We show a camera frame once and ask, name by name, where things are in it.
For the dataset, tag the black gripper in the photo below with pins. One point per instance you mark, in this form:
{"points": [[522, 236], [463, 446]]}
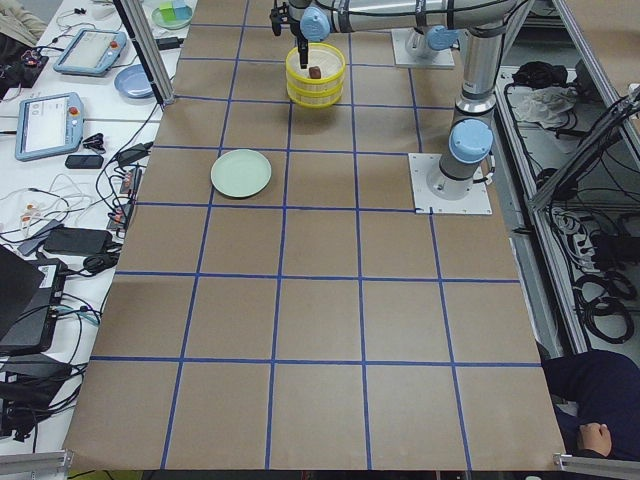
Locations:
{"points": [[302, 53]]}

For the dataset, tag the brown round bun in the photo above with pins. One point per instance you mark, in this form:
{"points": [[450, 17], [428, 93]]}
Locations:
{"points": [[314, 72]]}

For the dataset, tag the yellow steamer basket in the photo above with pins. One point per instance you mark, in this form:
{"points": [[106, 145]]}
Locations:
{"points": [[326, 66], [314, 99]]}

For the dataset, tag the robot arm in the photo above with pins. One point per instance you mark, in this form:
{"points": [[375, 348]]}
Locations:
{"points": [[423, 42], [485, 24]]}

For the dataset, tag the person's hand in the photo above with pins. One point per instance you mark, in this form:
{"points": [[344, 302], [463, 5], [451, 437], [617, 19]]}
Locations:
{"points": [[596, 438]]}

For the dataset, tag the pale green plate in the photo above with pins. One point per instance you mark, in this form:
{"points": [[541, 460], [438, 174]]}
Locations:
{"points": [[240, 173]]}

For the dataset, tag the green bowl with blocks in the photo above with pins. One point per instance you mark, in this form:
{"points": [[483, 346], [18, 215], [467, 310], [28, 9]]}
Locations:
{"points": [[172, 15]]}

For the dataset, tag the blue plate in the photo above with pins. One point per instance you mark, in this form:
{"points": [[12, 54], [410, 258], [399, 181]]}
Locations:
{"points": [[132, 82]]}

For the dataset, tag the far teach pendant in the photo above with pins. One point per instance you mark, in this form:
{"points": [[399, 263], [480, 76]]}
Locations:
{"points": [[91, 52]]}

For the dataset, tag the teach pendant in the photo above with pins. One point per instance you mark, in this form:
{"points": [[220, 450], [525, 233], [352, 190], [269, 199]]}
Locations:
{"points": [[49, 126], [91, 52]]}

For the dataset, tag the black phone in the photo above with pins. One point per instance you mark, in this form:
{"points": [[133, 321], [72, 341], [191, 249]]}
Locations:
{"points": [[84, 162]]}

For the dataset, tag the near teach pendant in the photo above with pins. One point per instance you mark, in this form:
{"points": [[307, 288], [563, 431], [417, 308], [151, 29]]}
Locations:
{"points": [[49, 126]]}

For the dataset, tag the black power adapter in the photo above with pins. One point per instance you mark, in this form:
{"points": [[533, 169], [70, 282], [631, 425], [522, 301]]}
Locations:
{"points": [[77, 241]]}

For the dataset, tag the black laptop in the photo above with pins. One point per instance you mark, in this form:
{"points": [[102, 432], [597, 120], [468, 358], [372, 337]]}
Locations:
{"points": [[31, 291]]}

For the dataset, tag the person in dark clothes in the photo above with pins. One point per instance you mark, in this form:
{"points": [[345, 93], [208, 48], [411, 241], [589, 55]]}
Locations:
{"points": [[605, 387]]}

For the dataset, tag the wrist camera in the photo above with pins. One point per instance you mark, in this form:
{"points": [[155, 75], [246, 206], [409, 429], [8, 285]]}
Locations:
{"points": [[277, 17]]}

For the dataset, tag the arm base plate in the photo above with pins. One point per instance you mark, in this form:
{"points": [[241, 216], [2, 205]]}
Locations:
{"points": [[434, 193], [437, 60]]}

